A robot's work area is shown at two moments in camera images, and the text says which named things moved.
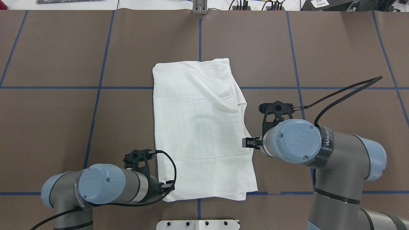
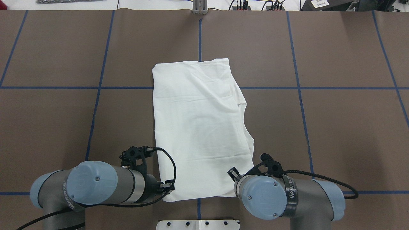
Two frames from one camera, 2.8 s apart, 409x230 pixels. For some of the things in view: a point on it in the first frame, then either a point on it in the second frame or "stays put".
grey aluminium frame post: x=199 y=7 stays put
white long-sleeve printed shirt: x=200 y=127 stays put
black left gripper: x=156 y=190 → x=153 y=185
